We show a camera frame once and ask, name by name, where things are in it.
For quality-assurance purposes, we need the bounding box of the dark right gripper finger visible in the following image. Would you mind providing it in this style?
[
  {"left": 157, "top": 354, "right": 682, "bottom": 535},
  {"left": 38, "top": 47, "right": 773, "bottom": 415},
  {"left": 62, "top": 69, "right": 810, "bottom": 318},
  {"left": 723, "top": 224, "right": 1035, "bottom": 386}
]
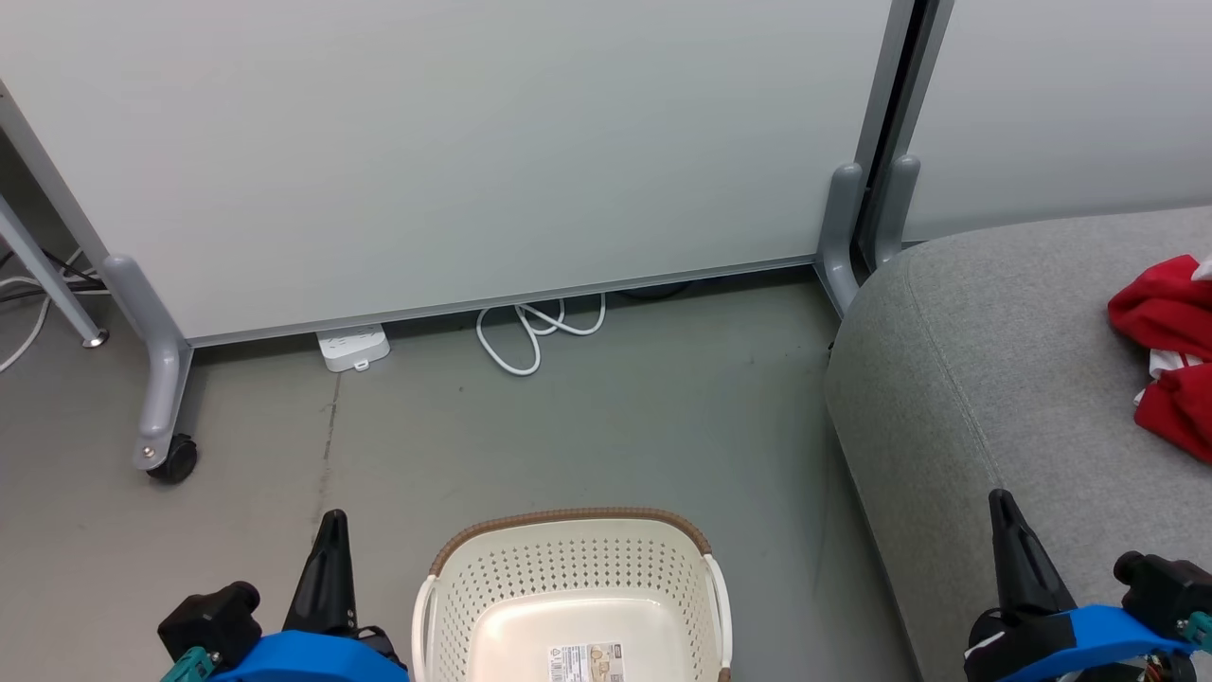
[{"left": 988, "top": 489, "right": 1078, "bottom": 623}]

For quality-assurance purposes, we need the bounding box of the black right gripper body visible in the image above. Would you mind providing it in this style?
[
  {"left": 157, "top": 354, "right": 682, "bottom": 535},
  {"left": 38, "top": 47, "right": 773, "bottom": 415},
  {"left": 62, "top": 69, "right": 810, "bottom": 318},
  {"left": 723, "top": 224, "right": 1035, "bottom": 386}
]
[{"left": 964, "top": 614, "right": 1073, "bottom": 682}]

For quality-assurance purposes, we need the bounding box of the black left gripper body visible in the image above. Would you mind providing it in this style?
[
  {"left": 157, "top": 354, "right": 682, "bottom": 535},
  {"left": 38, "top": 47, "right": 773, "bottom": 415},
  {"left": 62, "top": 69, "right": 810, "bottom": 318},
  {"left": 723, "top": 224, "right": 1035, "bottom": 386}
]
[{"left": 355, "top": 623, "right": 410, "bottom": 670}]

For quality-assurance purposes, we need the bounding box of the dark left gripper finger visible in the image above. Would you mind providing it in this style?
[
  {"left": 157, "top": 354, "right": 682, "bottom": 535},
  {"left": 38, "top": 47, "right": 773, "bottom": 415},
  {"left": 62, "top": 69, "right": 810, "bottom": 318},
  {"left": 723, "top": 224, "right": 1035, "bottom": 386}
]
[{"left": 283, "top": 509, "right": 360, "bottom": 635}]

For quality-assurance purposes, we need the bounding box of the red and white garment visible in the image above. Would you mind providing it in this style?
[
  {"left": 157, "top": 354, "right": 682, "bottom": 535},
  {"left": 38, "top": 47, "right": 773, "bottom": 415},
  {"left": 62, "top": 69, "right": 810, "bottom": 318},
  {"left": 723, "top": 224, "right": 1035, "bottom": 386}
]
[{"left": 1107, "top": 253, "right": 1212, "bottom": 466}]

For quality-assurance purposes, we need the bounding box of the cream perforated laundry basket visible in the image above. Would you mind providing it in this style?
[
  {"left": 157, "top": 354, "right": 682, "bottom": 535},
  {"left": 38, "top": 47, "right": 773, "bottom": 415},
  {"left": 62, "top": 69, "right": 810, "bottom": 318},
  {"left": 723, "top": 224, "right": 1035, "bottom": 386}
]
[{"left": 411, "top": 508, "right": 734, "bottom": 682}]

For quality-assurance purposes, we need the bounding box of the printed basket label sticker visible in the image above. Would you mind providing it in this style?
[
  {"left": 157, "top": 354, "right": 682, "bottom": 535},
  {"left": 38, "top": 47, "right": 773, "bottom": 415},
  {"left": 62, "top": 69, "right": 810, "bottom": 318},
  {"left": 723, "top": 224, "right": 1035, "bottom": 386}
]
[{"left": 546, "top": 641, "right": 627, "bottom": 682}]

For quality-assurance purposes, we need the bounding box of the black caster wheel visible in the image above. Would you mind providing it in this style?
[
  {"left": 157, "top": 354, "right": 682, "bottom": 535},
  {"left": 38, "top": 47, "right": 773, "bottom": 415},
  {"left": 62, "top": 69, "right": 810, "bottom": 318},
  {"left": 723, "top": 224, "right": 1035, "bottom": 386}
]
[{"left": 145, "top": 433, "right": 199, "bottom": 485}]

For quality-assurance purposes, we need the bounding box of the grey fabric sofa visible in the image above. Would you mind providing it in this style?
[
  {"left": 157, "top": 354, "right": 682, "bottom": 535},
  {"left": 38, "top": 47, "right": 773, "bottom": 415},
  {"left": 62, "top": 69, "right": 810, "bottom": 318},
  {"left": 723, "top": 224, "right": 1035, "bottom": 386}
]
[{"left": 823, "top": 206, "right": 1212, "bottom": 682}]

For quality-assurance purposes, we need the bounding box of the white power strip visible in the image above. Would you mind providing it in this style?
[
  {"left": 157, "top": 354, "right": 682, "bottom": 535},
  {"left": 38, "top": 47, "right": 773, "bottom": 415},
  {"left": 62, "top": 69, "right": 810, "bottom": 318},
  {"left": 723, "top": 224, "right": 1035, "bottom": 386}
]
[{"left": 316, "top": 323, "right": 392, "bottom": 374}]

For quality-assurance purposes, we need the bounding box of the grey metal table leg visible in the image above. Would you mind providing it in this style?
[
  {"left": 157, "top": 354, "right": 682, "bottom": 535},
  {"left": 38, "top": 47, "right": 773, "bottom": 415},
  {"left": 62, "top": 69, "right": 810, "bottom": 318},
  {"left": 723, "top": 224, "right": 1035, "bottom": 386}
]
[{"left": 0, "top": 192, "right": 109, "bottom": 350}]

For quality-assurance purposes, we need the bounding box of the wide white partition panel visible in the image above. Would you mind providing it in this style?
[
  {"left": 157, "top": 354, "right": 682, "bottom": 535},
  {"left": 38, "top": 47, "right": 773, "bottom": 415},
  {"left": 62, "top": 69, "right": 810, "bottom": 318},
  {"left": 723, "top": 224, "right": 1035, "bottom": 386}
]
[{"left": 0, "top": 0, "right": 927, "bottom": 473}]

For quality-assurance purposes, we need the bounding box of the narrow white partition panel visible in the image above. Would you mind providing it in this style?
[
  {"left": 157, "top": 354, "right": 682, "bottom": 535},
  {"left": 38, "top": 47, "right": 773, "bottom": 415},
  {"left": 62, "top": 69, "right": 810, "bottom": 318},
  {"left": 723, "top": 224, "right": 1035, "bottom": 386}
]
[{"left": 869, "top": 0, "right": 1212, "bottom": 273}]

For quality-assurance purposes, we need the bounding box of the white coiled power cable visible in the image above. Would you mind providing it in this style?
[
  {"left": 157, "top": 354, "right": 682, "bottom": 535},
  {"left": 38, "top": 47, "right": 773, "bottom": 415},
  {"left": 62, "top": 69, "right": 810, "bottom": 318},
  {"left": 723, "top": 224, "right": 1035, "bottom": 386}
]
[{"left": 474, "top": 293, "right": 608, "bottom": 378}]

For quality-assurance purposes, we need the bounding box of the white floor cable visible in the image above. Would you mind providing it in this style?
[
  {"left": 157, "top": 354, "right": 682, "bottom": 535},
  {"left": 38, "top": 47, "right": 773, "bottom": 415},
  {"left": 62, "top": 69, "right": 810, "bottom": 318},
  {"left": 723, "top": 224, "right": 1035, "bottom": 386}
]
[{"left": 0, "top": 250, "right": 98, "bottom": 376}]

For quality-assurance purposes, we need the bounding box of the black floor cable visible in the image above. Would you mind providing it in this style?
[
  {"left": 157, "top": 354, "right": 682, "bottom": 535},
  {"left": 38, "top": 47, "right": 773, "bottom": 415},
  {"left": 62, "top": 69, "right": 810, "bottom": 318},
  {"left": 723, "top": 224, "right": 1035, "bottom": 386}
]
[{"left": 0, "top": 246, "right": 107, "bottom": 306}]

